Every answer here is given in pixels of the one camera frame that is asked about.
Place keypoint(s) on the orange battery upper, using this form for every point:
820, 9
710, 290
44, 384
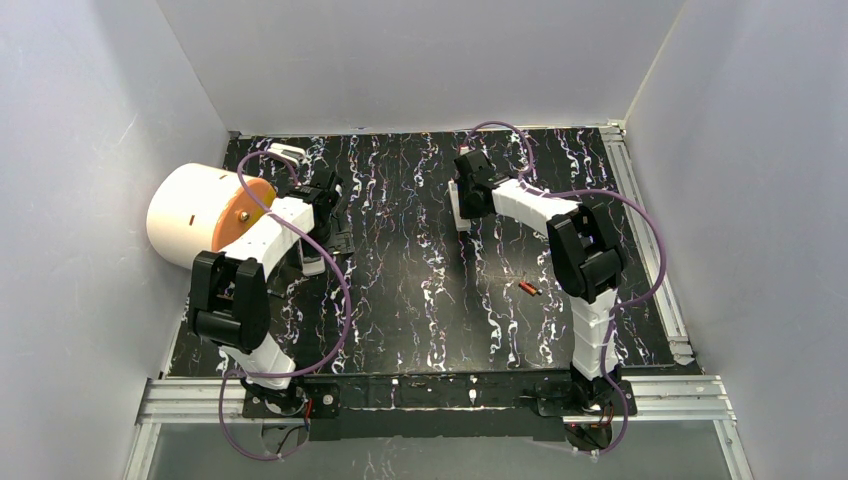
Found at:
530, 289

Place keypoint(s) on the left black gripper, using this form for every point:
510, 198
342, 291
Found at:
337, 221

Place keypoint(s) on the white slim remote control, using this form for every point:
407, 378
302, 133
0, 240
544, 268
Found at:
461, 224

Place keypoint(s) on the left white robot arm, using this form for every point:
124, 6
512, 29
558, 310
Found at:
229, 304

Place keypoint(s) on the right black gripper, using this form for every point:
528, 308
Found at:
468, 206

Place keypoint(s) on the white drum orange lid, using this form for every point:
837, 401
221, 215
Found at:
202, 208

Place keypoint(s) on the small white clip object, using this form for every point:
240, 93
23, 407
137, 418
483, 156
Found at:
293, 154

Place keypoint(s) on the aluminium frame rail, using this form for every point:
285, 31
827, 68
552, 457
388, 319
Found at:
205, 401

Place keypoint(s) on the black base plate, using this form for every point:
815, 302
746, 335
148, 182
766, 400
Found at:
549, 405

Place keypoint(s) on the white remote with dark buttons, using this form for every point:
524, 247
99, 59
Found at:
312, 262

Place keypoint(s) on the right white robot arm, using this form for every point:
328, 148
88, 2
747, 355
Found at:
587, 258

